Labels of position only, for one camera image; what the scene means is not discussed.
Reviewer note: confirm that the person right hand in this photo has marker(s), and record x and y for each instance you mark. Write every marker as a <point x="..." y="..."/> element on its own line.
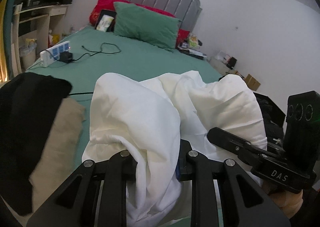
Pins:
<point x="289" y="203"/>

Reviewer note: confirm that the black power adapter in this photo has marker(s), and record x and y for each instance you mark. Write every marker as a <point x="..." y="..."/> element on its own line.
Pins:
<point x="66" y="57"/>

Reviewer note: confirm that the teal curtain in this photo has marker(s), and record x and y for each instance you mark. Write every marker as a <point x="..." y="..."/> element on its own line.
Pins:
<point x="7" y="36"/>

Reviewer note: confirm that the books and snack pile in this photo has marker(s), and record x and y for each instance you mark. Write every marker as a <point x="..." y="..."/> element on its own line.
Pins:
<point x="191" y="46"/>

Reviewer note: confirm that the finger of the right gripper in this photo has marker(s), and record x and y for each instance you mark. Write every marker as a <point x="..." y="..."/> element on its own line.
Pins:
<point x="227" y="141"/>

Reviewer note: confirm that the wooden computer desk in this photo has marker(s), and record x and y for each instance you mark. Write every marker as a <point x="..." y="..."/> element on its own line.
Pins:
<point x="34" y="23"/>

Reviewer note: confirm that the cardboard boxes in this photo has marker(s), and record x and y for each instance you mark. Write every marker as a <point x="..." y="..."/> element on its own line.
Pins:
<point x="252" y="83"/>

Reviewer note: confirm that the white bedside cabinet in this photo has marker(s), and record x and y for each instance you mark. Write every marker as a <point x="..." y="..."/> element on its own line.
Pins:
<point x="220" y="67"/>

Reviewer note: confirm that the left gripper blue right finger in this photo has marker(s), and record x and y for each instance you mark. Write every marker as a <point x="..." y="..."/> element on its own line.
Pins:
<point x="226" y="186"/>

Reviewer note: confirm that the black folded garment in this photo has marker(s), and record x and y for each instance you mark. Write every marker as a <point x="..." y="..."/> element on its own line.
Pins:
<point x="29" y="104"/>

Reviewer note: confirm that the white blue power strip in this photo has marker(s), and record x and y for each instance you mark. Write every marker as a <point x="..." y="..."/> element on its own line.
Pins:
<point x="52" y="54"/>

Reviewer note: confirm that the green bed sheet mattress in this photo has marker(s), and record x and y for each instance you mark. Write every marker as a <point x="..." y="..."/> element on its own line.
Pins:
<point x="97" y="53"/>

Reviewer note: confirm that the black clothes pile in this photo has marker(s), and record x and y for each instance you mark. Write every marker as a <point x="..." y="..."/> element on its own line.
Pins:
<point x="270" y="114"/>

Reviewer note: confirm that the green pillow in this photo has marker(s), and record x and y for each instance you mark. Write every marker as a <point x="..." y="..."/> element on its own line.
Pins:
<point x="139" y="23"/>

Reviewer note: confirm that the small black speaker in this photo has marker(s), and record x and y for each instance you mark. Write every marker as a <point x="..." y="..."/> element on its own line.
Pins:
<point x="231" y="63"/>

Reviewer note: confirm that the black tablet with picture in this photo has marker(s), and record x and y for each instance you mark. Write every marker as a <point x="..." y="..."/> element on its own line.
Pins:
<point x="106" y="21"/>

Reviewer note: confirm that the white hooded jacket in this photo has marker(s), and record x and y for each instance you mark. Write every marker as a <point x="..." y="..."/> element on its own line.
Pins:
<point x="151" y="117"/>

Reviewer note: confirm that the white trash bin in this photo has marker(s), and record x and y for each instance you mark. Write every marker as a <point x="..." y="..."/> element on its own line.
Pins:
<point x="28" y="55"/>

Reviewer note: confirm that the beige folded garment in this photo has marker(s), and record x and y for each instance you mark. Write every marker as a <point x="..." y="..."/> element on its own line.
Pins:
<point x="57" y="159"/>

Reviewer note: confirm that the red pillow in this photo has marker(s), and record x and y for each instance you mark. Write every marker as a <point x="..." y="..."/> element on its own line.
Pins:
<point x="109" y="6"/>

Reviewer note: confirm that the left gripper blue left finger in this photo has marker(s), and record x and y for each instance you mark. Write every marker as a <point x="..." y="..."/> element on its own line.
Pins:
<point x="93" y="195"/>

